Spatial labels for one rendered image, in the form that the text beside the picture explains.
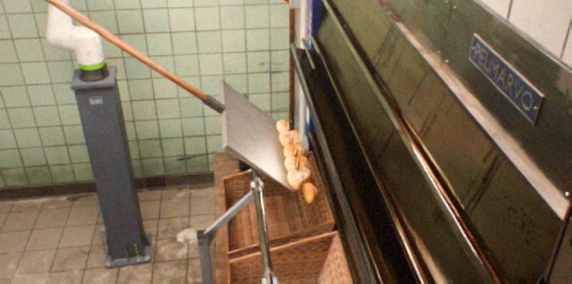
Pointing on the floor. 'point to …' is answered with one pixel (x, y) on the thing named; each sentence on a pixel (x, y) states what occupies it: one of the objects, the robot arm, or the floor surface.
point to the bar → (230, 220)
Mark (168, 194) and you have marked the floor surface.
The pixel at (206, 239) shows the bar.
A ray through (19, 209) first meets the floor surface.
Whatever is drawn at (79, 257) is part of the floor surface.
